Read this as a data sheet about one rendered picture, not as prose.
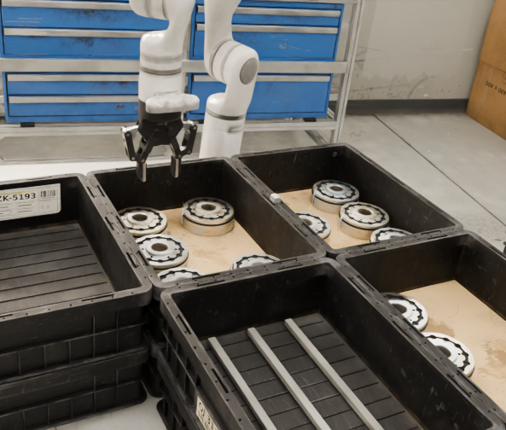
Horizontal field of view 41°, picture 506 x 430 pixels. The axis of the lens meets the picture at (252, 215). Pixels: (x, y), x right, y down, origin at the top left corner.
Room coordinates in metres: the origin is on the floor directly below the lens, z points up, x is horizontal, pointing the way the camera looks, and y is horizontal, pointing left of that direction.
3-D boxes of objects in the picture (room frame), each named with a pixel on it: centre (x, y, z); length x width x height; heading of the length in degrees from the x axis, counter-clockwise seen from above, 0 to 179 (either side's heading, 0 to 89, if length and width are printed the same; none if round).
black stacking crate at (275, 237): (1.04, 0.10, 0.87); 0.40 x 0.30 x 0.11; 30
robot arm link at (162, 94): (1.10, 0.17, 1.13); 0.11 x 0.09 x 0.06; 30
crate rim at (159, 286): (1.04, 0.10, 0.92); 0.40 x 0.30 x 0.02; 30
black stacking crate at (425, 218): (1.19, -0.16, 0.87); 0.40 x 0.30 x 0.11; 30
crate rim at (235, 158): (1.19, -0.16, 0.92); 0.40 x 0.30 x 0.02; 30
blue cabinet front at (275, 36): (3.11, 0.03, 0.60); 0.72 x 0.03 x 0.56; 111
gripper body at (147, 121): (1.12, 0.18, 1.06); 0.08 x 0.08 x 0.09
